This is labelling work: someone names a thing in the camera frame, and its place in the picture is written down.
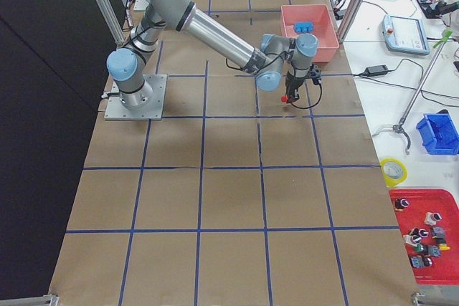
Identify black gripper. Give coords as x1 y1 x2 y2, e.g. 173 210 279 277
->
285 70 310 104

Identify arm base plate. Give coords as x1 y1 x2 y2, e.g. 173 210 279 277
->
103 74 168 120

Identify red parts tray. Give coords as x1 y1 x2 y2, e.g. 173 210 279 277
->
389 188 458 285

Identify teach pendant tablet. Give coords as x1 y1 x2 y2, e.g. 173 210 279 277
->
382 14 430 55

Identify blue storage bin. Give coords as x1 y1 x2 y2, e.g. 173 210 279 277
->
416 109 458 156

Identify grabber reach tool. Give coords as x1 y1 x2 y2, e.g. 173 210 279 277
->
372 29 453 156

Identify pink plastic box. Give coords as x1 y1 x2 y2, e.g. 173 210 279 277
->
280 4 341 64

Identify yellow tape roll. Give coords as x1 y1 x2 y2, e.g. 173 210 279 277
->
380 158 407 188

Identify blue toy block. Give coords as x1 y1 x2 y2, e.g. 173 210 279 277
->
293 21 314 34

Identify black braided cable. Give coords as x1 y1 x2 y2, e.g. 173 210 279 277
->
225 51 323 110

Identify black power adapter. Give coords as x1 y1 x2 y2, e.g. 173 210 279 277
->
363 64 389 77

